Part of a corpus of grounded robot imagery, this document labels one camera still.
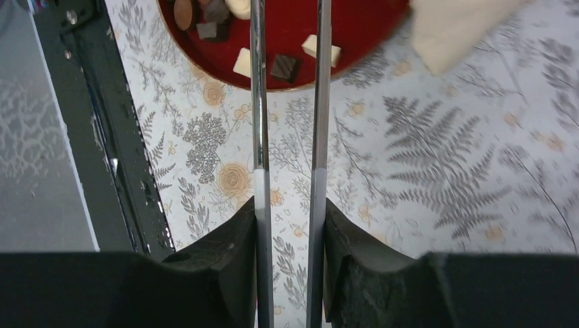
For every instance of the beige crumpled cloth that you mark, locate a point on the beige crumpled cloth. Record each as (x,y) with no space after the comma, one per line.
(445,32)

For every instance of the floral tablecloth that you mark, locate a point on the floral tablecloth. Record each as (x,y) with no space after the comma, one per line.
(483,158)

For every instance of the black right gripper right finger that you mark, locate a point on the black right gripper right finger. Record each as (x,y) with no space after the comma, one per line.
(369,284)

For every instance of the red round tray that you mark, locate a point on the red round tray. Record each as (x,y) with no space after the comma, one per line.
(359,29)

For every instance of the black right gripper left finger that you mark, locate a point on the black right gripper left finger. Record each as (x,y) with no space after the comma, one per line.
(210,283)

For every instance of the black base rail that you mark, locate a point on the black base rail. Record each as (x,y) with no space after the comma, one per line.
(107,144)

